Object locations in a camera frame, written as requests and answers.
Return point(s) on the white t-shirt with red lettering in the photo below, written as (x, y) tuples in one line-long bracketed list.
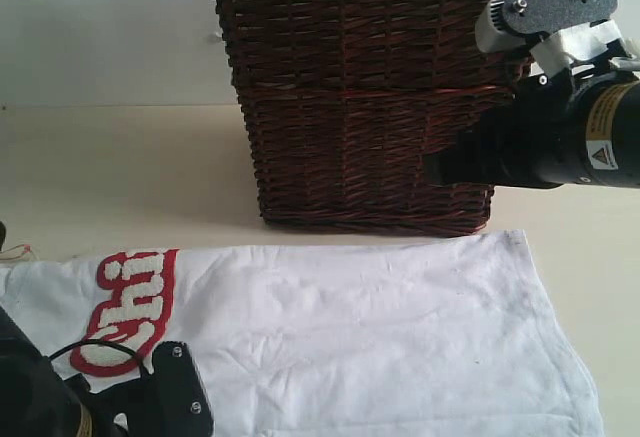
[(456, 338)]

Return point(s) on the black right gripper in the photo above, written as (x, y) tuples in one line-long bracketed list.
[(533, 142)]

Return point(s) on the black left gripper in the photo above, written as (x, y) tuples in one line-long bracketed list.
[(37, 401)]

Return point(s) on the dark brown wicker basket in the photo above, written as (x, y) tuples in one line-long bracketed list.
[(343, 99)]

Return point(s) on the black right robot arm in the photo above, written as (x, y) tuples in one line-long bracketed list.
[(611, 130)]

